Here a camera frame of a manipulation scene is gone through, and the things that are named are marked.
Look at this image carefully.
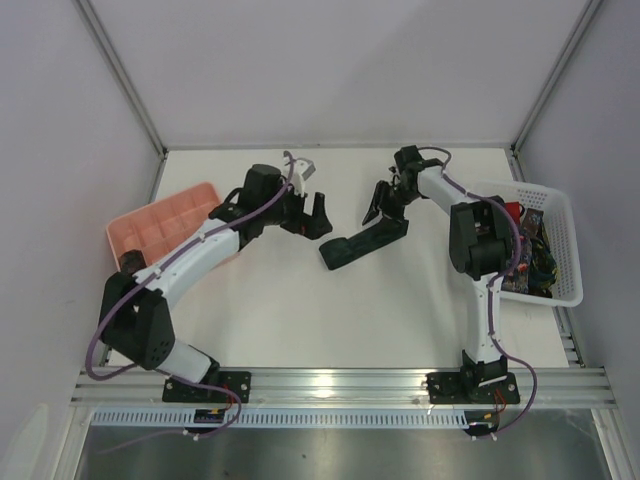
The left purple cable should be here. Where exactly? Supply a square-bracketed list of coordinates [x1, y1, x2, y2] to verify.
[84, 149, 301, 384]

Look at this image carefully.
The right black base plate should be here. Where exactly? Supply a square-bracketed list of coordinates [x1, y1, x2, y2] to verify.
[426, 371, 521, 405]

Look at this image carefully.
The rolled dark brown tie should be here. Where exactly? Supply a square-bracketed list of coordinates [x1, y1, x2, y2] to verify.
[118, 249, 146, 275]

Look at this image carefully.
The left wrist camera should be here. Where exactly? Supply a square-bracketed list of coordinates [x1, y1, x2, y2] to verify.
[290, 158, 316, 197]

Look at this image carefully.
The red tie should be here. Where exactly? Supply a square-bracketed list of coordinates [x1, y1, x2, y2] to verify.
[504, 202, 525, 224]

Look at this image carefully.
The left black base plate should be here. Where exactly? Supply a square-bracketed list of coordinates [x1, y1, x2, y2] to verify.
[162, 370, 252, 404]

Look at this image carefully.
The white slotted cable duct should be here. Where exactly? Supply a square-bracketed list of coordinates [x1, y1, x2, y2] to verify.
[91, 407, 469, 430]

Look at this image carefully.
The dark green tie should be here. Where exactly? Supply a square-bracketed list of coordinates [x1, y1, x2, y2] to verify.
[319, 217, 409, 271]

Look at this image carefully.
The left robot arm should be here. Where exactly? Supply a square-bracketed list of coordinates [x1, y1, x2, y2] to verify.
[93, 157, 332, 384]

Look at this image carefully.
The pink compartment tray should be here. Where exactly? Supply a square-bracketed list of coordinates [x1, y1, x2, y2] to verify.
[106, 182, 221, 269]

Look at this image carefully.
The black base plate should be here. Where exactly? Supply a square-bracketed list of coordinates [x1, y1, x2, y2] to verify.
[162, 370, 252, 404]
[426, 371, 521, 405]

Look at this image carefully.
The floral navy tie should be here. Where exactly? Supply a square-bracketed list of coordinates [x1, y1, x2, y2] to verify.
[502, 233, 532, 294]

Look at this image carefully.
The brown patterned tie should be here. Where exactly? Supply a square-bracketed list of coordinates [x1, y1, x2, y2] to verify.
[521, 208, 544, 238]

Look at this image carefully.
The white plastic basket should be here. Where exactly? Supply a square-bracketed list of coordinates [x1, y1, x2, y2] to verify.
[470, 180, 583, 307]

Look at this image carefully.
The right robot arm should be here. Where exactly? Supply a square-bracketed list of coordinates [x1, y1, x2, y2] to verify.
[362, 145, 521, 401]

